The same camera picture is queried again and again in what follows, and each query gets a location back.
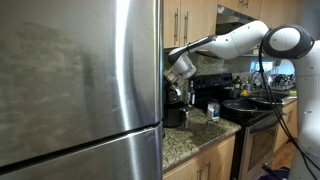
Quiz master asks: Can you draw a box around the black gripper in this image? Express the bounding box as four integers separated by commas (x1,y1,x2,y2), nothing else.
163,67,183,100

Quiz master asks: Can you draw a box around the green glass bottle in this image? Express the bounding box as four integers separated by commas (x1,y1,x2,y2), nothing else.
232,75,242,90

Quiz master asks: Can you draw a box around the black air fryer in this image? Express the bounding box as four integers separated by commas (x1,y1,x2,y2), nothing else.
162,81,190,131

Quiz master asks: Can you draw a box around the small white container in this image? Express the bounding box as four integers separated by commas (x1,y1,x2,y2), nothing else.
206,101,221,121

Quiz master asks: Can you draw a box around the narrow light wood cabinet door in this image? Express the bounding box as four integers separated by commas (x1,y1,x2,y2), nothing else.
163,0,181,51

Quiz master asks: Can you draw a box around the large black frying pan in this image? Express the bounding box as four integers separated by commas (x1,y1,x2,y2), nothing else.
221,99,259,117

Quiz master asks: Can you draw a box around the wide light wood cabinet door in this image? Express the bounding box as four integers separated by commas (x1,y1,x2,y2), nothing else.
179,0,218,53

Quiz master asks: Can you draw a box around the curved metal sink faucet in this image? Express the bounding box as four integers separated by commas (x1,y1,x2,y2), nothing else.
249,69,268,90

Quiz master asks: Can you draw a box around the stainless steel range hood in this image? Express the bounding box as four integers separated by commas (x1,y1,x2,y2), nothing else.
215,4,256,35

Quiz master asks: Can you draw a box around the shallow black frying pan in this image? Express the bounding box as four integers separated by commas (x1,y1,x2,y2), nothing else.
246,95,285,110

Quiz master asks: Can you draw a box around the stainless steel freezer drawer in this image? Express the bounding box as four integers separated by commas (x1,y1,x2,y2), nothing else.
0,122,164,180

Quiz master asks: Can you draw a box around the black and stainless stove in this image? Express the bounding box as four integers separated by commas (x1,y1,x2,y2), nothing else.
188,72,285,180

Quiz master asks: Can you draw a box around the stainless steel refrigerator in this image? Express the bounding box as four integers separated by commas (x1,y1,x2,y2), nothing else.
0,0,164,168

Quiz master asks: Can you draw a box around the dish rack with dishes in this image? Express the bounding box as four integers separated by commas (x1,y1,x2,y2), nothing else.
269,73,296,92

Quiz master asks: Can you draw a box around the bright kitchen window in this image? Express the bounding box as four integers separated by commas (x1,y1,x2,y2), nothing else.
249,56,296,77

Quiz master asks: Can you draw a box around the light wood cabinet over hood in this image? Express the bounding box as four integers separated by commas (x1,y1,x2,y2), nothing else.
217,0,263,20

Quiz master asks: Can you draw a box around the light wood sink base cabinet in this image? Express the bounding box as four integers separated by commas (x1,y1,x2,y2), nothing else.
273,99,299,153

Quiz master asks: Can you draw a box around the purple object on floor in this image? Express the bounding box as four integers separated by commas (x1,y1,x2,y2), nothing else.
260,164,291,180

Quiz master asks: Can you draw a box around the metal bar cabinet handle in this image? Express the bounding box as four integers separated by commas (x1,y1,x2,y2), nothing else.
183,10,190,46
173,8,179,47

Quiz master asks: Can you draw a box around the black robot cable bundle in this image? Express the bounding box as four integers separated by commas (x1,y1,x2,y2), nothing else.
257,30,320,174

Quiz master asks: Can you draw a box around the tall light wood wall cabinet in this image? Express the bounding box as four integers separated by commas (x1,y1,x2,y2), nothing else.
258,0,303,30

